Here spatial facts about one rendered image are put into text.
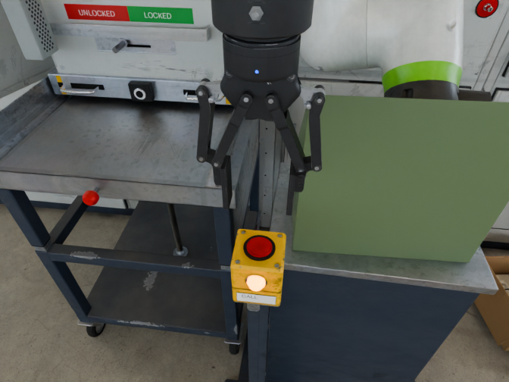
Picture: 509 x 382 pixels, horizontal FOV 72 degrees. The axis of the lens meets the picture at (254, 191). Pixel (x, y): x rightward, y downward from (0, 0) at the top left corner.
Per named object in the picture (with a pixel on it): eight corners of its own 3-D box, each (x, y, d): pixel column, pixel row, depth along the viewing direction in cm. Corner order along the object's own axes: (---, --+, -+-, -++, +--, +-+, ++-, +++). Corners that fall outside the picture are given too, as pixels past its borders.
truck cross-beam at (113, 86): (240, 105, 96) (239, 85, 92) (54, 94, 101) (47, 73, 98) (243, 97, 100) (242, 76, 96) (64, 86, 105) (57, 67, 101)
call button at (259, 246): (270, 263, 54) (271, 257, 53) (245, 261, 54) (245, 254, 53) (273, 243, 57) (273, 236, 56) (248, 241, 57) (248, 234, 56)
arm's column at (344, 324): (379, 324, 141) (444, 185, 92) (389, 414, 117) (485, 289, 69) (274, 310, 145) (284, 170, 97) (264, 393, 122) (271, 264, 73)
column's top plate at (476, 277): (448, 183, 93) (451, 176, 92) (494, 295, 68) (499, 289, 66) (279, 167, 98) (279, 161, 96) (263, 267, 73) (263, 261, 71)
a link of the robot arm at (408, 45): (368, 107, 72) (372, 18, 74) (455, 102, 67) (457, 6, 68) (363, 83, 60) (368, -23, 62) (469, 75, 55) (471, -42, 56)
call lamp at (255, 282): (266, 296, 54) (266, 283, 52) (244, 293, 54) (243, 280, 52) (266, 288, 55) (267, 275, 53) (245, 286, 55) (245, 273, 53)
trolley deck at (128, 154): (236, 209, 77) (235, 188, 73) (-26, 186, 83) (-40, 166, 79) (266, 78, 127) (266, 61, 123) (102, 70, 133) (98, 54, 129)
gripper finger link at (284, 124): (264, 82, 39) (276, 77, 38) (298, 160, 45) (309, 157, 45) (260, 98, 36) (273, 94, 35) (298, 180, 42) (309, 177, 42)
